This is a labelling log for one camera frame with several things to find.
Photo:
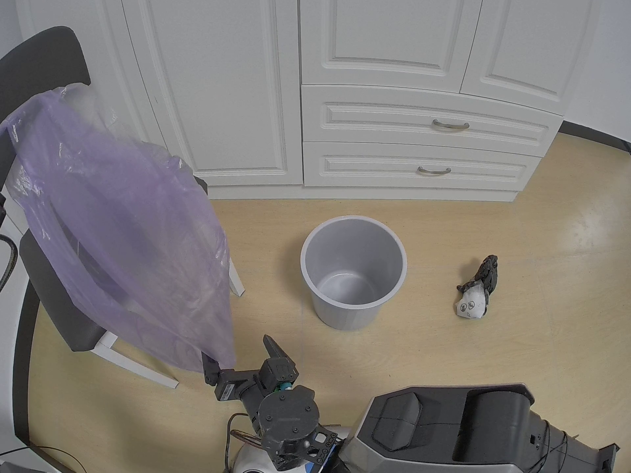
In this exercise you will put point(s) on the white chair with grey cushions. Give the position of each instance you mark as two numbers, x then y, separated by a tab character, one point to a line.
49	52

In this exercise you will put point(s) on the purple plastic bag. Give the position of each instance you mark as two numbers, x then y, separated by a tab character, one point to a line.
123	215

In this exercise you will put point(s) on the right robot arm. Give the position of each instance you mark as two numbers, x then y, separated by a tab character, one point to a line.
443	426

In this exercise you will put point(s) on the black plastic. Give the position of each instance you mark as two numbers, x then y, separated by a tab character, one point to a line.
489	271

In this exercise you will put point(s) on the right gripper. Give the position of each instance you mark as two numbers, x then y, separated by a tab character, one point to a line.
236	382

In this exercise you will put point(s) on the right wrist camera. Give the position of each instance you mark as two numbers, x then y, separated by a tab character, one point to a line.
278	375

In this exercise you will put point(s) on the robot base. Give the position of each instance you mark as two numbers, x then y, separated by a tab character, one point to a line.
246	463

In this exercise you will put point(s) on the white printed wrapper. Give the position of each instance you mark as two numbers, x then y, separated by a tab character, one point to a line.
471	307

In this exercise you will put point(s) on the white wardrobe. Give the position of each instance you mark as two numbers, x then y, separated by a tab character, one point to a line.
394	17

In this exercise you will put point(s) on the white trash bin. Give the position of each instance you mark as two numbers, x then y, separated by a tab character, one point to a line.
345	313

